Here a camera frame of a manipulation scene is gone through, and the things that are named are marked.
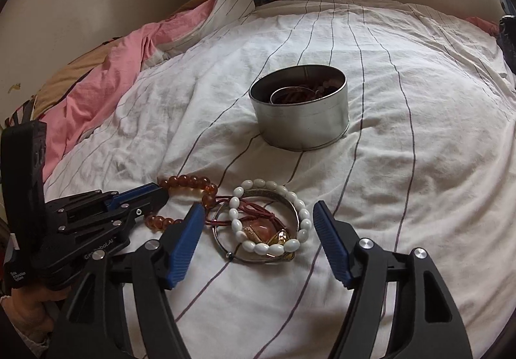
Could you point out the striped cloth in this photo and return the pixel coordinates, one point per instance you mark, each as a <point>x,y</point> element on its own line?
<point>16,113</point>

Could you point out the round silver tin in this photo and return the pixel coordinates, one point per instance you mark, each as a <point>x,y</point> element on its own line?
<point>302,125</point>

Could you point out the tan bed sheet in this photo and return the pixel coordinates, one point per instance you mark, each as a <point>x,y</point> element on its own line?
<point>68,80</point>

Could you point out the person's left forearm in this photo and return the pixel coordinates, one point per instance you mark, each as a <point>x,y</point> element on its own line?
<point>16,347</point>

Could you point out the dark clothes pile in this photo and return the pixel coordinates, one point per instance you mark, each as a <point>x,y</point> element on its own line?
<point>507,36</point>

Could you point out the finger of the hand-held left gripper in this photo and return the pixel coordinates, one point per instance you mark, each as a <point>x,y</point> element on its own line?
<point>133,193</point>
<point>133,214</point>

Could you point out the white striped duvet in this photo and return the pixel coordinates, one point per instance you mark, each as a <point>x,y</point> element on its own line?
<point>403,141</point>

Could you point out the person's left hand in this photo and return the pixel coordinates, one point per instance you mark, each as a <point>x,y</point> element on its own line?
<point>32,306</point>

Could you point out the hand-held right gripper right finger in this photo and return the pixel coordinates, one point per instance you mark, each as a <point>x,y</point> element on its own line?
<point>332,246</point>

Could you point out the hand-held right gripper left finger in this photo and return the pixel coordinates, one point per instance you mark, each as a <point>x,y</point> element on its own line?
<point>185,246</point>

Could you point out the pink blanket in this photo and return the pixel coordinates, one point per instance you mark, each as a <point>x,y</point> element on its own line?
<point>113,72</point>

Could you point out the silver bangle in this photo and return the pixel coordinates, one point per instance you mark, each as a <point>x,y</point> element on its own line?
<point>274,194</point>

